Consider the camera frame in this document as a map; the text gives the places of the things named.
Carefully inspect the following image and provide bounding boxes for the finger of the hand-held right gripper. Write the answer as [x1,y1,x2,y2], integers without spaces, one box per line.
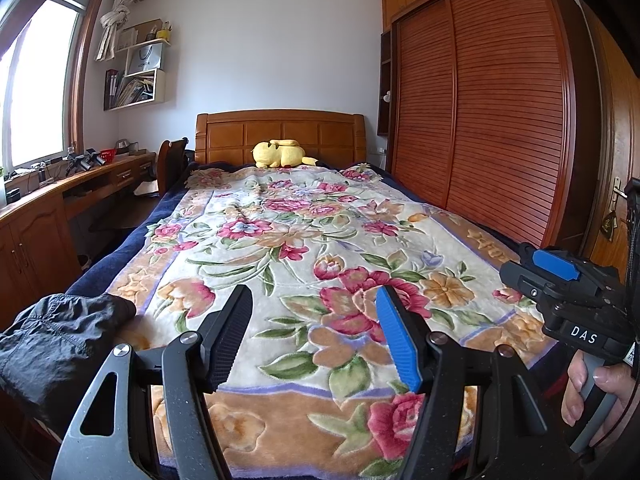
[500,242,556,306]
[532,249,582,282]

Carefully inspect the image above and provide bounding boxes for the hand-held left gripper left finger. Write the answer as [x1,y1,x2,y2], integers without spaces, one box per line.
[51,284,254,480]

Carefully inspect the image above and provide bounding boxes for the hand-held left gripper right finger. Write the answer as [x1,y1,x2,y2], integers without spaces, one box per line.
[375,285,563,480]

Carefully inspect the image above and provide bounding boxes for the person's right hand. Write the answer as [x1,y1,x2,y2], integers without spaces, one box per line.
[561,349,636,448]

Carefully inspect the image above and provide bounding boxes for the floral blanket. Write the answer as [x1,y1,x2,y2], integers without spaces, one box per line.
[107,162,558,480]

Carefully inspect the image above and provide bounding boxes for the wooden door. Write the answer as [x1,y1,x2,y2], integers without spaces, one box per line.
[582,10,640,271]

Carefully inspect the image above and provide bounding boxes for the wooden louvered wardrobe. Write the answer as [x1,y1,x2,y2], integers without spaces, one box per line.
[381,0,596,261]

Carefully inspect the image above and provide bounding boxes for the dark grey jacket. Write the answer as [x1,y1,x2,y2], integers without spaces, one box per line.
[0,293,137,411]

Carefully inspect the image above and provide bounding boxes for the wooden chair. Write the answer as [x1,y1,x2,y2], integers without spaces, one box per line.
[157,137,191,196]

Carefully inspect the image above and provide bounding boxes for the yellow plush toy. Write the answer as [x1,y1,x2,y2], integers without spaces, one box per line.
[251,138,318,169]

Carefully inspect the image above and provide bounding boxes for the wooden bed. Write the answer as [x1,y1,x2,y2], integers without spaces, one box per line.
[65,110,566,480]

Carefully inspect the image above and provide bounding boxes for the wooden desk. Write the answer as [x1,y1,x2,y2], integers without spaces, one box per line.
[0,151,157,311]

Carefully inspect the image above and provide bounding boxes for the dark binders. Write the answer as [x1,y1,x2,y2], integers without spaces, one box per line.
[104,70,121,110]

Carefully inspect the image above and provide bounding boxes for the white paper bag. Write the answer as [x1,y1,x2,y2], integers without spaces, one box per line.
[125,42,165,77]

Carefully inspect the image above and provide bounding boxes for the window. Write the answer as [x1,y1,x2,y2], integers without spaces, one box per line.
[0,0,108,171]

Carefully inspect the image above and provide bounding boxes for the tied beige curtain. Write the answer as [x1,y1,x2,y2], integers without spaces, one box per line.
[95,0,143,62]

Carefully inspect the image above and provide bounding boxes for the white wall shelf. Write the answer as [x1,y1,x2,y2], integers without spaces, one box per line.
[103,19,172,112]

